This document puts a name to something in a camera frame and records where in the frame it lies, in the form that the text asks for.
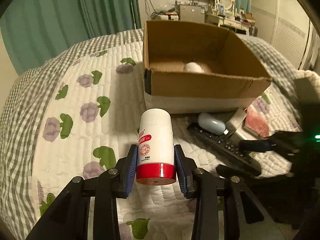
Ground black remote control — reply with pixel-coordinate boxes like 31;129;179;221
187;122;261;176

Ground white red-capped bottle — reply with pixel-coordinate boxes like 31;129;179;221
136;108;176;186

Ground light blue earbuds case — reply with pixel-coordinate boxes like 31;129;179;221
197;113;226;135

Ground brown cardboard box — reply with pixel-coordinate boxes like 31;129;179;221
143;21;272;114

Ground grey checkered duvet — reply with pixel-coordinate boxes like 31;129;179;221
0;28;320;240

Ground white dressing table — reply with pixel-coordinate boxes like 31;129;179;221
204;14;258;36

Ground white louvered wardrobe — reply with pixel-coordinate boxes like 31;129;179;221
251;0;312;69

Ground grey mini fridge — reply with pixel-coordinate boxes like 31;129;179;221
179;5;205;23

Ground white suitcase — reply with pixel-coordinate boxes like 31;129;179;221
152;14;179;21

